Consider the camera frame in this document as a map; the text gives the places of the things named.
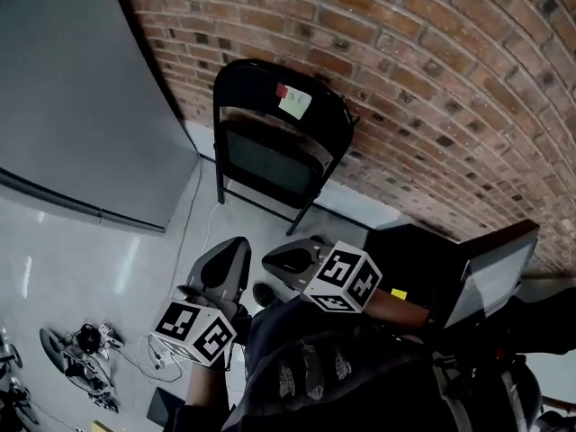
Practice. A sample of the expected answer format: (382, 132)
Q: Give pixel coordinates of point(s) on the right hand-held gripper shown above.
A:
(342, 277)

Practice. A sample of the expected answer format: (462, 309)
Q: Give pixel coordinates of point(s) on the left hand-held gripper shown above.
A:
(198, 331)

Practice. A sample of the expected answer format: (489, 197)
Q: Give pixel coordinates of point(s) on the black folding chair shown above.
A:
(252, 88)

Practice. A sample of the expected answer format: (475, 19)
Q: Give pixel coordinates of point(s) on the person's right forearm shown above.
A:
(396, 308)

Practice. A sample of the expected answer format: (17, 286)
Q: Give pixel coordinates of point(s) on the person's left forearm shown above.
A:
(207, 385)

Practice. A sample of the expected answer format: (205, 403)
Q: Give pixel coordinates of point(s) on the white power strip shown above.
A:
(162, 358)

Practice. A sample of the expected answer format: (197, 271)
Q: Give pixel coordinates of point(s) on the small yellow sticker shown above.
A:
(399, 293)

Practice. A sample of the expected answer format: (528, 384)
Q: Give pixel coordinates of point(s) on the person's left black shoe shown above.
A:
(263, 294)

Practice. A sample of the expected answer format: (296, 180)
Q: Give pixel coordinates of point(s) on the black equipment case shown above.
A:
(418, 259)

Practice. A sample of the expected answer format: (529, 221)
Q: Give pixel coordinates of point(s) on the small spare hand-held gripper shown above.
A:
(110, 335)

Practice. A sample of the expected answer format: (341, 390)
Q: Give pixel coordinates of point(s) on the person's black printed shirt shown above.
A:
(337, 376)

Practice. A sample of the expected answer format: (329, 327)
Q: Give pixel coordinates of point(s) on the black round device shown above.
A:
(89, 338)

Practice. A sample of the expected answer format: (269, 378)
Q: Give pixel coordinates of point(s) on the yellow sticky note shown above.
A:
(294, 103)

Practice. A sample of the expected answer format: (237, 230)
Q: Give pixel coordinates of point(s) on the red tape piece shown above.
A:
(282, 90)

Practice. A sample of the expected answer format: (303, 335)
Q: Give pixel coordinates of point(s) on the grey partition panel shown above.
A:
(81, 106)

